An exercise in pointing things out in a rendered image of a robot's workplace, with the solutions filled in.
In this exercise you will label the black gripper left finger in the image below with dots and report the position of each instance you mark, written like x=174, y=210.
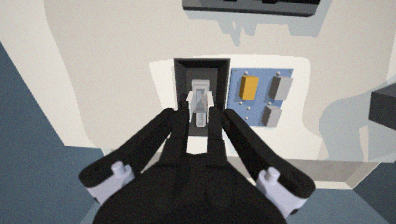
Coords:
x=107, y=175

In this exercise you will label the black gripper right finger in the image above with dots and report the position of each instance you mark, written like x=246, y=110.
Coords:
x=281, y=182

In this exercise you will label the yellow-orange block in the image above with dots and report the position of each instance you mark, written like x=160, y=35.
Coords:
x=248, y=87

